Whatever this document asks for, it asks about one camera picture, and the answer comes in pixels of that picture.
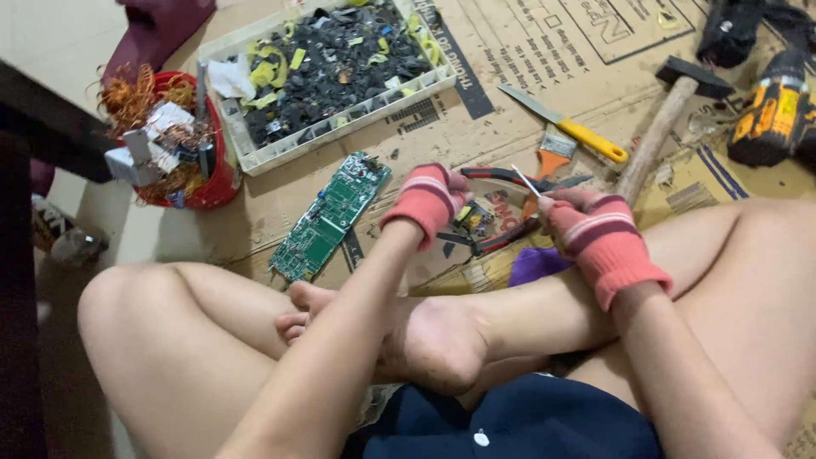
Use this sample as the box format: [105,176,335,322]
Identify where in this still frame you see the person's right hand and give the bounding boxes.
[537,187,674,312]

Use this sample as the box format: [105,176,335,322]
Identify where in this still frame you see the person's left hand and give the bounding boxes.
[380,163,474,251]

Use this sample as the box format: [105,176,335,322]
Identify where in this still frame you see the small black yellow transformer part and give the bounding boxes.
[451,203,496,241]

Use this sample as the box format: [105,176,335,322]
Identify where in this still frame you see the thin metal pick tool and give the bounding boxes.
[510,164,543,198]

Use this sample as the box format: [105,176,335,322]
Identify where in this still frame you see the red black pliers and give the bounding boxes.
[439,166,595,257]

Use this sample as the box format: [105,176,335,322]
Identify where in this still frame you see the purple cloth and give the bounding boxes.
[508,247,575,288]

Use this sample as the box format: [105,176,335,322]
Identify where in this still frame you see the green circuit board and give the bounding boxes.
[268,150,393,283]

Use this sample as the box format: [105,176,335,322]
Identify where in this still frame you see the brown cardboard sheet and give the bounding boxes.
[156,0,816,300]

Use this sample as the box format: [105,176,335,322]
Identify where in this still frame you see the person's right leg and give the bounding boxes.
[274,198,816,459]

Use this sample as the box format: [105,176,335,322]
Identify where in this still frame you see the person's leg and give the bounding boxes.
[274,198,816,459]
[78,263,383,459]

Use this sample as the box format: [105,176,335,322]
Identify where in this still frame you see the white tray of black scrap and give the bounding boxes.
[198,0,458,177]

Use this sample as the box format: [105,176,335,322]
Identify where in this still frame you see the navy shorts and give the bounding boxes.
[341,373,667,459]

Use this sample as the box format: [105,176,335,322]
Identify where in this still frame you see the red plastic basket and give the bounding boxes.
[99,62,243,211]

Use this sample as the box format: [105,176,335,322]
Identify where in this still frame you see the person's left leg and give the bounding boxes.
[78,263,383,459]

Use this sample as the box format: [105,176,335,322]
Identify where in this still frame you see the white plastic adapter block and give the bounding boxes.
[105,129,164,187]

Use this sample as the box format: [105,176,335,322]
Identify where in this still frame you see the maroon cushion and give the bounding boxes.
[102,0,218,85]

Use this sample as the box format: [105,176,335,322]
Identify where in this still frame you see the worn shoe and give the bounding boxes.
[31,193,110,267]

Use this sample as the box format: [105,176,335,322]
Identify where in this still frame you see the black furniture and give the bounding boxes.
[0,59,120,459]

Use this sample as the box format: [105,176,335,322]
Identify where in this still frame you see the orange handled paintbrush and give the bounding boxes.
[521,124,579,221]

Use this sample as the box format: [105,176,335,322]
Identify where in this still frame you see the yellow handled knife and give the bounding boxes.
[496,82,629,164]

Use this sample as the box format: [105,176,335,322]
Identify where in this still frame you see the wooden handled hammer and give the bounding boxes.
[613,55,735,208]

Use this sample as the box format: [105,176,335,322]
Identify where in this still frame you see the yellow black cordless drill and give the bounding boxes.
[727,48,816,170]

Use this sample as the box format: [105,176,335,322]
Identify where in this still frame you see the copper wire tangle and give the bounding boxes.
[97,62,198,131]

